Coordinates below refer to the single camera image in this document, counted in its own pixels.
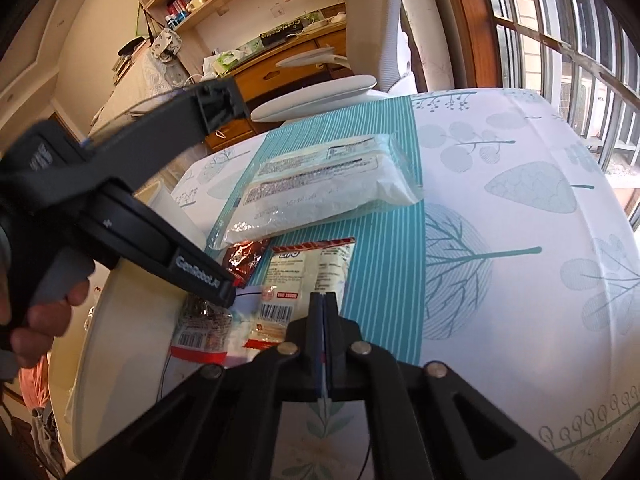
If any grey office chair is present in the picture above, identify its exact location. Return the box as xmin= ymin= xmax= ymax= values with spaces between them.
xmin=249 ymin=0 xmax=427 ymax=124

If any green tissue pack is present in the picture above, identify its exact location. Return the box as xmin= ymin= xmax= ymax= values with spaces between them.
xmin=211 ymin=49 xmax=252 ymax=75

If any wooden desk with drawers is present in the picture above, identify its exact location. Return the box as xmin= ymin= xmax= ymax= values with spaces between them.
xmin=204 ymin=19 xmax=352 ymax=154

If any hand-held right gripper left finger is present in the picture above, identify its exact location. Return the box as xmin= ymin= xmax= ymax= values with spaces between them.
xmin=65 ymin=292 xmax=324 ymax=480

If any red white snack packet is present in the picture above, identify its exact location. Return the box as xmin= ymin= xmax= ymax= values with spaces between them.
xmin=244 ymin=236 xmax=358 ymax=352

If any leaf print tablecloth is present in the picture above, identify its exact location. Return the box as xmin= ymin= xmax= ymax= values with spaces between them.
xmin=165 ymin=87 xmax=640 ymax=480

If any white plastic basket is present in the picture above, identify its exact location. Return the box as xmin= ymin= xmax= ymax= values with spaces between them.
xmin=47 ymin=180 xmax=212 ymax=462

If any small brown snack packet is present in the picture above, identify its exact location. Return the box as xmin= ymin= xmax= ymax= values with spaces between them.
xmin=220 ymin=239 xmax=273 ymax=289

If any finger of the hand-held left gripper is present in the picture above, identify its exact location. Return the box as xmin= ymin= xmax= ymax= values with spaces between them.
xmin=82 ymin=79 xmax=249 ymax=184
xmin=90 ymin=182 xmax=239 ymax=308

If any clear red label snack packet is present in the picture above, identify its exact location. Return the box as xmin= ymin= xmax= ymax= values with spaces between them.
xmin=170 ymin=292 xmax=234 ymax=366

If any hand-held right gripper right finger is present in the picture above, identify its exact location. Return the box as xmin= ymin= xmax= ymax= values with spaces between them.
xmin=323 ymin=292 xmax=581 ymax=480

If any person's left hand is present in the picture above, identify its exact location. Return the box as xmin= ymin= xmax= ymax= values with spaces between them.
xmin=10 ymin=280 xmax=92 ymax=369

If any large clear white-filled packet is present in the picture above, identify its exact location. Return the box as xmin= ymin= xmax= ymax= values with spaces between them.
xmin=206 ymin=132 xmax=427 ymax=252

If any window grille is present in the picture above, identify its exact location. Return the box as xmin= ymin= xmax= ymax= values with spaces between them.
xmin=477 ymin=0 xmax=640 ymax=223

